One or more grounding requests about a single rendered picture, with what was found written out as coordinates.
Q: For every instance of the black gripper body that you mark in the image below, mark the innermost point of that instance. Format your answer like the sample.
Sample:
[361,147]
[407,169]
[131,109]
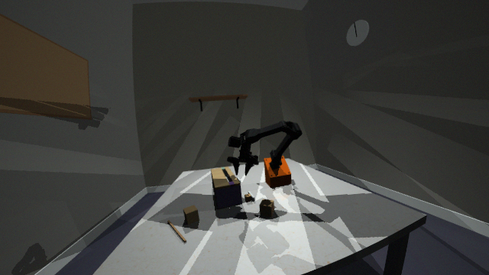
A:
[239,159]

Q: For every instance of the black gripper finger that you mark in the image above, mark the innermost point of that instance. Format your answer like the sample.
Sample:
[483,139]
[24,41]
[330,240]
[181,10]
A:
[236,166]
[247,168]

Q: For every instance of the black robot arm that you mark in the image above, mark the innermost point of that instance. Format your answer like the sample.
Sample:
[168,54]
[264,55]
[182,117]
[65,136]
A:
[253,135]

